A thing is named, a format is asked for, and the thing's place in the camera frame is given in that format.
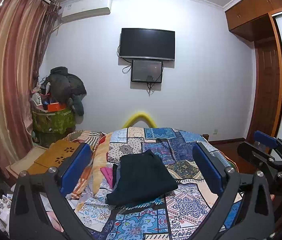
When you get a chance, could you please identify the folded blue jeans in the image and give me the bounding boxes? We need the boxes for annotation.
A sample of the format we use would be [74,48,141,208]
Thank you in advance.
[112,164,121,193]

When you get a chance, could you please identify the wall mounted black television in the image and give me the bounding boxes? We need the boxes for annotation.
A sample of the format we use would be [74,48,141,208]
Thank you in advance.
[118,28,175,61]

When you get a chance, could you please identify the orange floral blanket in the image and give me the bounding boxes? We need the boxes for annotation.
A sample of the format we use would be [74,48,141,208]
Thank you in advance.
[63,130,112,200]

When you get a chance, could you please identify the small black wall monitor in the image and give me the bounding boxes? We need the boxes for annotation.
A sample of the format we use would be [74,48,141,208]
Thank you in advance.
[131,60,163,83]

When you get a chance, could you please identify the white air conditioner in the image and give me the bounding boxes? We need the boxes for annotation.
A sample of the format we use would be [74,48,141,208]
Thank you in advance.
[57,0,112,24]

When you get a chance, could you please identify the wooden wardrobe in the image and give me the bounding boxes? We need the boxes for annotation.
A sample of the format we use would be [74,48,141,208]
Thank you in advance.
[224,0,282,143]

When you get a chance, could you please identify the dark teal pants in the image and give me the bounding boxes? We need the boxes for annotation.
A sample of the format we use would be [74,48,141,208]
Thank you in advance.
[106,150,178,206]

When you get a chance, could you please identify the magenta garment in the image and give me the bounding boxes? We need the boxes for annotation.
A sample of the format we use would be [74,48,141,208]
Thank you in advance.
[100,167,113,188]

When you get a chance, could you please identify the blue patchwork bedspread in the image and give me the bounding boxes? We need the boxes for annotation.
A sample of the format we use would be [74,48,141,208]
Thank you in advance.
[74,126,244,240]

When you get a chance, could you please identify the striped red curtain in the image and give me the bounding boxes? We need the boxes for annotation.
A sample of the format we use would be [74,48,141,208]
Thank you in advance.
[0,0,60,177]

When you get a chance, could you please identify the green storage bin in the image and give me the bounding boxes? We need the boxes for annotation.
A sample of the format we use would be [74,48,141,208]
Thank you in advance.
[32,108,76,148]

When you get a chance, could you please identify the dark jacket pile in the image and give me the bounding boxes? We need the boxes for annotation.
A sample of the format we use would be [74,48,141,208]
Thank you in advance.
[40,66,87,116]

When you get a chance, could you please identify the wooden lap desk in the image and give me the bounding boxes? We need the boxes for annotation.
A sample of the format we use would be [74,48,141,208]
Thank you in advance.
[27,140,91,176]

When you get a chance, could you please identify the yellow foam bed guard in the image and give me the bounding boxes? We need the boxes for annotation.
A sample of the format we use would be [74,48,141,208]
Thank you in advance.
[122,111,157,128]

